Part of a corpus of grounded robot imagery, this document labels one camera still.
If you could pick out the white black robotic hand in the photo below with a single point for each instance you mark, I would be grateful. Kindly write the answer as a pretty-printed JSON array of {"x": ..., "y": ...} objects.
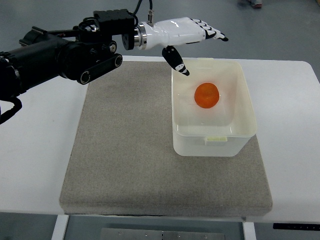
[{"x": 174, "y": 32}]

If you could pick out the orange fruit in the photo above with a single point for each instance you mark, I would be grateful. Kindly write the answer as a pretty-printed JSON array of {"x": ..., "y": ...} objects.
[{"x": 206, "y": 95}]

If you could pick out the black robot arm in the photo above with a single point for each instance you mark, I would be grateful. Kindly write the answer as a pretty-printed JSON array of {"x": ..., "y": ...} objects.
[{"x": 81, "y": 54}]

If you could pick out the white plastic box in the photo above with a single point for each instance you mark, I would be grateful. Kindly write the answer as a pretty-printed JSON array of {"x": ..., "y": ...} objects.
[{"x": 219, "y": 130}]

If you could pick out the grey felt mat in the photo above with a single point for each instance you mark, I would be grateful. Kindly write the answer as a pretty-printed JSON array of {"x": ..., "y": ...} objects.
[{"x": 123, "y": 160}]

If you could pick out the white right table leg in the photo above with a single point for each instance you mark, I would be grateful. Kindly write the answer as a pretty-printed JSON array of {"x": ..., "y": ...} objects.
[{"x": 249, "y": 231}]

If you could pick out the white table leg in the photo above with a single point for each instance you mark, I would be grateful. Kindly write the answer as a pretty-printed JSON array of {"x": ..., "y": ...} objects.
[
  {"x": 60, "y": 227},
  {"x": 249, "y": 231}
]

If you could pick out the white left table leg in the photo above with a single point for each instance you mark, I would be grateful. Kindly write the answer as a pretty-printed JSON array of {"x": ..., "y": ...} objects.
[{"x": 60, "y": 227}]

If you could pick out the black table control panel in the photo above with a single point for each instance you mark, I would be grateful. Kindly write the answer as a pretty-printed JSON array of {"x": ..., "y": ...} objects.
[{"x": 296, "y": 226}]

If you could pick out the metal base plate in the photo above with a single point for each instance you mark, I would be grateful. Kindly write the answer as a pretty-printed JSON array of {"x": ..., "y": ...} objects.
[{"x": 144, "y": 234}]

